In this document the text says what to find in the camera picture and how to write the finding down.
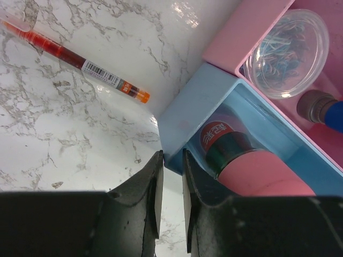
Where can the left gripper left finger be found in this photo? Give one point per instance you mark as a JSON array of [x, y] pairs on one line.
[[122, 222]]

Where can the left red pen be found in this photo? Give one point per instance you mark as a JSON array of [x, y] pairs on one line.
[[57, 50]]

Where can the blue glue stick grey cap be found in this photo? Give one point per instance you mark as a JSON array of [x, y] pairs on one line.
[[321, 107]]

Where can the pink bin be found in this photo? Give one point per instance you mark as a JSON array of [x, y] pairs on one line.
[[244, 31]]

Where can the pink cap glue stick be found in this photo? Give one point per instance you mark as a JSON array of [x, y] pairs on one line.
[[244, 169]]

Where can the clear purple round container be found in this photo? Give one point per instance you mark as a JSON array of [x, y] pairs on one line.
[[291, 56]]

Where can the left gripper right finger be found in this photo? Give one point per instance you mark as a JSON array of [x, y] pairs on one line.
[[220, 223]]

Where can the light blue bin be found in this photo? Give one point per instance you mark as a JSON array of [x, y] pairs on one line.
[[213, 94]]

